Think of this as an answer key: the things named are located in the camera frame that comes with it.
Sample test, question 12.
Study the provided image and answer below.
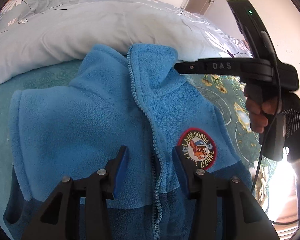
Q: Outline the blue fleece zip jacket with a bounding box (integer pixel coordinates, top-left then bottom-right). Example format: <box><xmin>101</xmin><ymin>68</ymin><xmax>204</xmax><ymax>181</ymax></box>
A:
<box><xmin>4</xmin><ymin>44</ymin><xmax>252</xmax><ymax>239</ymax></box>

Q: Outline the person's right hand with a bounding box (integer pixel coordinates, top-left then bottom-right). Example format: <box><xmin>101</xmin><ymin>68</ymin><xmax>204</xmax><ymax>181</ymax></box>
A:
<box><xmin>244</xmin><ymin>93</ymin><xmax>282</xmax><ymax>134</ymax></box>

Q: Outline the teal floral bed blanket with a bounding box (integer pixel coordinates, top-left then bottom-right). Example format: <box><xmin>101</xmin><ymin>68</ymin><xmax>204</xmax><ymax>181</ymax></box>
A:
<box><xmin>0</xmin><ymin>60</ymin><xmax>261</xmax><ymax>236</ymax></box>

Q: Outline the light blue floral duvet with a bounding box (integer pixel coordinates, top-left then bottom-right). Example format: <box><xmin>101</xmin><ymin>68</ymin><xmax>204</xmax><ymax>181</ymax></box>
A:
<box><xmin>0</xmin><ymin>0</ymin><xmax>251</xmax><ymax>84</ymax></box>

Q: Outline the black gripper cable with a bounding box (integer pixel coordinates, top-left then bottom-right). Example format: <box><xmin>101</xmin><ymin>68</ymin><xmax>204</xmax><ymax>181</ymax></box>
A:
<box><xmin>250</xmin><ymin>31</ymin><xmax>300</xmax><ymax>225</ymax></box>

